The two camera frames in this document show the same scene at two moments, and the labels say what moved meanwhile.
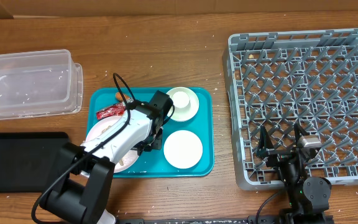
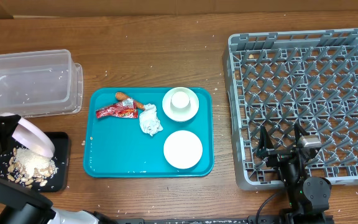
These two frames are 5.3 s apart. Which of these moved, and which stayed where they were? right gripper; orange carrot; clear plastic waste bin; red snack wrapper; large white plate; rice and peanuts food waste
Moved: large white plate; rice and peanuts food waste
Stayed: right gripper; red snack wrapper; orange carrot; clear plastic waste bin
